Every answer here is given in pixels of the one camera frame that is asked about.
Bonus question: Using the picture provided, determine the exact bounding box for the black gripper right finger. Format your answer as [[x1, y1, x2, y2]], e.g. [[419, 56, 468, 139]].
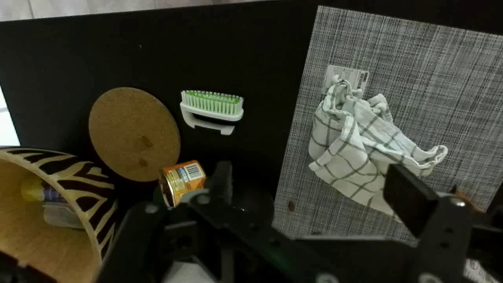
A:
[[383, 163, 441, 240]]

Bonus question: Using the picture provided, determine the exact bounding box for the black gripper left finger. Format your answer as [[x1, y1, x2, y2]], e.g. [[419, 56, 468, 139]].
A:
[[208, 160, 235, 210]]

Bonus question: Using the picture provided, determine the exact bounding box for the yellow nut tin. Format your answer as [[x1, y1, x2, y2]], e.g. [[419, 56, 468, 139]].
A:
[[157, 160, 208, 211]]

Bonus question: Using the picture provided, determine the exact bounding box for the round cork board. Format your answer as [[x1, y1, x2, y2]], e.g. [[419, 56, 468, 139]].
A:
[[86, 86, 182, 185]]

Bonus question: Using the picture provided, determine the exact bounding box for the white checked dish towel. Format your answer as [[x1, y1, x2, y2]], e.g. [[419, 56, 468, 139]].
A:
[[306, 75, 449, 219]]

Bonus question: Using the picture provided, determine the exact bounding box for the green white scrub brush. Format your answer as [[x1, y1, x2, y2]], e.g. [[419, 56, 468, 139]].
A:
[[177, 89, 246, 138]]

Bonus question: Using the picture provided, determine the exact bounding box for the grey woven placemat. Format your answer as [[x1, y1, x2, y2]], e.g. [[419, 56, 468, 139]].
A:
[[271, 5, 503, 248]]

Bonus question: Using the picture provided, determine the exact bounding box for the white packet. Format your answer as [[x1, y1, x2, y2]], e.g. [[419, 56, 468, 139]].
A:
[[42, 202, 84, 232]]

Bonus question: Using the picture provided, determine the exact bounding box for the zebra pattern bamboo bowl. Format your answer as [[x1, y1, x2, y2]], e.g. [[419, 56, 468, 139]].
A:
[[0, 147, 119, 283]]

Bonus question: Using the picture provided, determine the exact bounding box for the yellow packet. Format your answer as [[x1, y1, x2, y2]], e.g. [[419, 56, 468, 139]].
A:
[[20, 177, 51, 205]]

